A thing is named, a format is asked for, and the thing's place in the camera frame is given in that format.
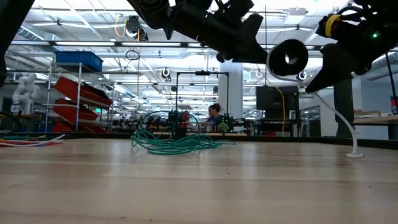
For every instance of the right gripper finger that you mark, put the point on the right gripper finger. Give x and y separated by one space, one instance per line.
339 65

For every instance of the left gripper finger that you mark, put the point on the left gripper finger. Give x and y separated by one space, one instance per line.
252 46

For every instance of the black workstation robot arm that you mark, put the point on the black workstation robot arm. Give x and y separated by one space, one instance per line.
231 123
175 119

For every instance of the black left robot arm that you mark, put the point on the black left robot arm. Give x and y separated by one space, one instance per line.
12 25

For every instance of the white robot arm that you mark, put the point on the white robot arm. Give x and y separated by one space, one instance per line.
26 90

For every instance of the tall black upright panel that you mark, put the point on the tall black upright panel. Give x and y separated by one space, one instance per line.
343 102

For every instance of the thin black pole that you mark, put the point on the thin black pole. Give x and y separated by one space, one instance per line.
392 81

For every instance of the white structural column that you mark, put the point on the white structural column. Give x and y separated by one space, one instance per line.
231 93

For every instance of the black monitor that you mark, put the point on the black monitor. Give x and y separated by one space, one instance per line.
270 98

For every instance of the light wooden table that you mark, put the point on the light wooden table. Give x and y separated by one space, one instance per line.
376 119

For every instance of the person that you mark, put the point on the person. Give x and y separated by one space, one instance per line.
214 113

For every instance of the black monitor cart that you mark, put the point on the black monitor cart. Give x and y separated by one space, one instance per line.
276 124

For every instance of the green fuzzy object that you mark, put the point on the green fuzzy object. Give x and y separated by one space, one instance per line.
223 127

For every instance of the wooden workstation table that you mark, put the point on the wooden workstation table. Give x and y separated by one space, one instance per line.
239 134

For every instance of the blue plastic bin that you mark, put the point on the blue plastic bin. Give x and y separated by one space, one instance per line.
77 60

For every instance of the metal shelf rack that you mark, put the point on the metal shelf rack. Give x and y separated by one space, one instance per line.
79 71

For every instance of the red plastic shelf bin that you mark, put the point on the red plastic shelf bin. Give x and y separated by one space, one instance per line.
60 127
66 112
66 87

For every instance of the black workstation frame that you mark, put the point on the black workstation frame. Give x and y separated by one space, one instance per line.
177 93

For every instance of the silver ventilation duct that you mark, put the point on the silver ventilation duct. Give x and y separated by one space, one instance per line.
35 32

